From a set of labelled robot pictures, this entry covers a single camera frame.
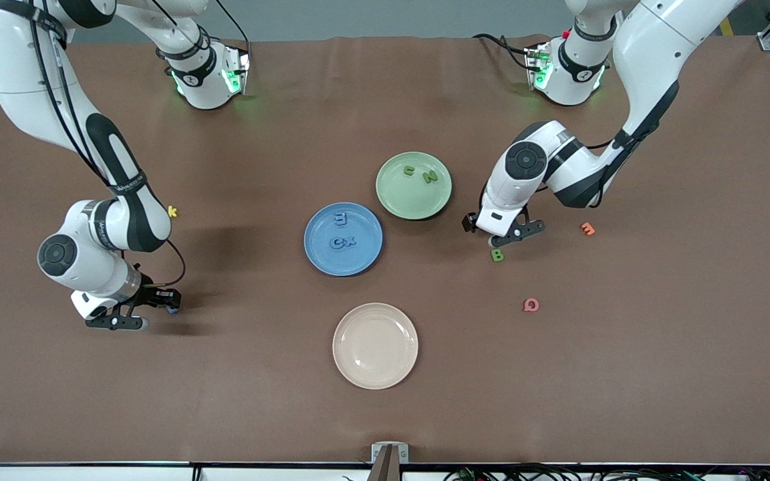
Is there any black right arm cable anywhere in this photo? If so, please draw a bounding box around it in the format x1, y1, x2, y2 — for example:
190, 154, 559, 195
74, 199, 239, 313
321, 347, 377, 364
24, 0, 186, 289

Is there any brown table cover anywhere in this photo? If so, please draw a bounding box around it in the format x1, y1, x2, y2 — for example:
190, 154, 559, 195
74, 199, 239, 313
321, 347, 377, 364
0, 35, 770, 465

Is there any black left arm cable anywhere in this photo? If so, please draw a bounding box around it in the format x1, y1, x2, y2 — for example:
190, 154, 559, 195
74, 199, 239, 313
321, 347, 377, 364
477, 130, 633, 221

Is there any blue plate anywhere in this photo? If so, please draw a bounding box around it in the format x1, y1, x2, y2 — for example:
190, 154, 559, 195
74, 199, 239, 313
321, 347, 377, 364
303, 202, 384, 277

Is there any black base cable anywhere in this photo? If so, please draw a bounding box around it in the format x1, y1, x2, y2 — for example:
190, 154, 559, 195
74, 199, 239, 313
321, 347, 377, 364
471, 32, 534, 73
184, 0, 249, 44

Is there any white table edge rail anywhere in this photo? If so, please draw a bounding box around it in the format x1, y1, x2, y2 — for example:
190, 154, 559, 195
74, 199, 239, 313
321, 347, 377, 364
0, 462, 770, 481

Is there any green plate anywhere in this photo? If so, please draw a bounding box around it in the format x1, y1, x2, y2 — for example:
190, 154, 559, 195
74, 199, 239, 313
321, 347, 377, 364
376, 152, 453, 220

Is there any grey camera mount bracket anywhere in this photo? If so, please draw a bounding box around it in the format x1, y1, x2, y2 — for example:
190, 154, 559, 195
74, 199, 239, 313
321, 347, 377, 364
371, 442, 410, 481

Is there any beige plate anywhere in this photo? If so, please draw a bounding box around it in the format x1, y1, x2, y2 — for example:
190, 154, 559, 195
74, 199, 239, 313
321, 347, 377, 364
332, 303, 419, 390

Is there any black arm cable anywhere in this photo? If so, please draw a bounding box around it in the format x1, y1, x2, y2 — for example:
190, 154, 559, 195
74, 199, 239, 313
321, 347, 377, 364
477, 130, 633, 221
24, 0, 186, 289

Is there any black cable tangle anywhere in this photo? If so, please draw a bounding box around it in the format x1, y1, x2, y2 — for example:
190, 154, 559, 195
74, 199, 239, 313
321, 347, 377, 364
444, 460, 770, 481

